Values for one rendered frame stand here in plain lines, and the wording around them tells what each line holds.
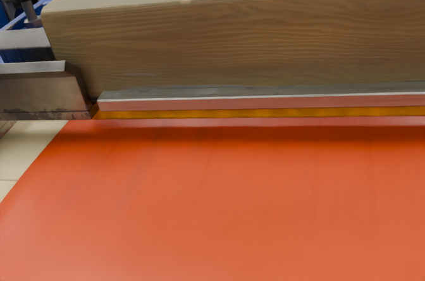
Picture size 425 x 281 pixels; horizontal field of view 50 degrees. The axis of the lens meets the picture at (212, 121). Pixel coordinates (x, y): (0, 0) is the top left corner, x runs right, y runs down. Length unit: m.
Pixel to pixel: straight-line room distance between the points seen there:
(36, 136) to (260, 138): 0.19
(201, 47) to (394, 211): 0.15
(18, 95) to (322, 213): 0.24
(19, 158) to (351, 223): 0.25
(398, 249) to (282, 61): 0.13
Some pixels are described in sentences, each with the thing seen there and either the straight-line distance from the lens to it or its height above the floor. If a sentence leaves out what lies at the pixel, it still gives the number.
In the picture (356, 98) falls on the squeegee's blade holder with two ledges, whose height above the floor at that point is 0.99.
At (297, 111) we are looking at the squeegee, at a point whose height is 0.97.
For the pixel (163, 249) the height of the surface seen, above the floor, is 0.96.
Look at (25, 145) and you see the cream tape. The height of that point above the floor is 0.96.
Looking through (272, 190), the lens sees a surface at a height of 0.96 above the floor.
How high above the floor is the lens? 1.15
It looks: 34 degrees down
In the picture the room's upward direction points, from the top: 11 degrees counter-clockwise
